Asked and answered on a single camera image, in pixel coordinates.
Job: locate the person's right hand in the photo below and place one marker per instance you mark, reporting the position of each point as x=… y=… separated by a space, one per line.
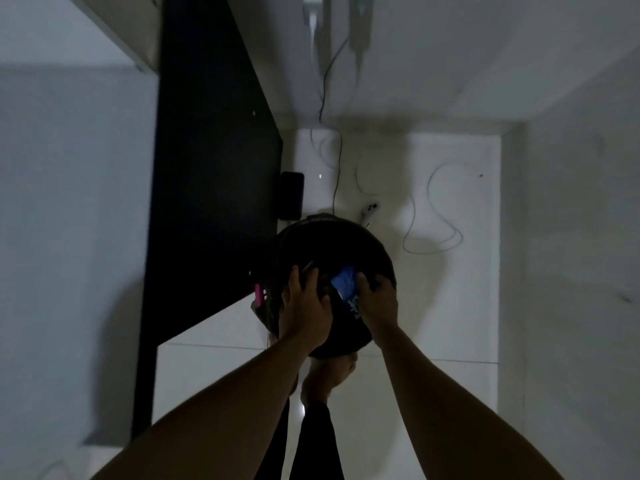
x=378 y=309

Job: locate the person's right forearm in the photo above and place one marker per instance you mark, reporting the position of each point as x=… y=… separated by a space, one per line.
x=450 y=419

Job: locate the person's left hand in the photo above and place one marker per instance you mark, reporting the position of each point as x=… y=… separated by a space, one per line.
x=304 y=314

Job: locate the white wall charger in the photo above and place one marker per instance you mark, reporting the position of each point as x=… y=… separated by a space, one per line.
x=313 y=9

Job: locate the person's black trousers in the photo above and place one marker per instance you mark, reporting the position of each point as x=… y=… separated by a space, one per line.
x=315 y=444

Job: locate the person's left forearm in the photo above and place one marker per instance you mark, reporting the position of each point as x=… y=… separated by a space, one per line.
x=215 y=419

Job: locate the pink pen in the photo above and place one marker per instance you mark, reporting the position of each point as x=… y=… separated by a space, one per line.
x=258 y=294

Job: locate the round black bag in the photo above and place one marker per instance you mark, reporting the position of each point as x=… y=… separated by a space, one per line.
x=330 y=244

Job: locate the person's bare foot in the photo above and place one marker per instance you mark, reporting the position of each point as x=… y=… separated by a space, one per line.
x=327 y=377

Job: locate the black box speaker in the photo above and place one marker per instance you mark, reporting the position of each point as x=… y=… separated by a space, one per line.
x=292 y=194

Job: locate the white phone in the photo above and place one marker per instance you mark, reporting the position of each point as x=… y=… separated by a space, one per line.
x=371 y=210

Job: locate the blue packet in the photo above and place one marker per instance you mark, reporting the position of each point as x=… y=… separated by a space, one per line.
x=344 y=283

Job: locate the tall black cabinet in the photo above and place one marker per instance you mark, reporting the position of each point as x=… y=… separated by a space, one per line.
x=210 y=169

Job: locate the person's right thumb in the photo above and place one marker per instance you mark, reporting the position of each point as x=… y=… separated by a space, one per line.
x=361 y=289

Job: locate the white shelf board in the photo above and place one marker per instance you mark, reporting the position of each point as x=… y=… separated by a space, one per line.
x=125 y=29

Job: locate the person's left thumb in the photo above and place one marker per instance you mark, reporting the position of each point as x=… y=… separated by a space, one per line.
x=326 y=305

